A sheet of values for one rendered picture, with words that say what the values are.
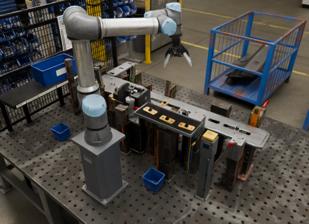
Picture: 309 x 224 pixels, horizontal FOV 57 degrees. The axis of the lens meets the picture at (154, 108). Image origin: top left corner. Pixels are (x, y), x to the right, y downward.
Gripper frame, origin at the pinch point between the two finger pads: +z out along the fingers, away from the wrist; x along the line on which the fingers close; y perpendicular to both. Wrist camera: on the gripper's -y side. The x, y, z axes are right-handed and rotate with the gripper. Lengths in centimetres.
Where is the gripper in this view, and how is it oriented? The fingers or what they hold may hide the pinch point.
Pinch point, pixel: (177, 67)
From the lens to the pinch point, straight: 166.2
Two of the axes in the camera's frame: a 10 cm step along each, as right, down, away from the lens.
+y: -0.7, 4.7, -8.8
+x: 9.9, -0.6, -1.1
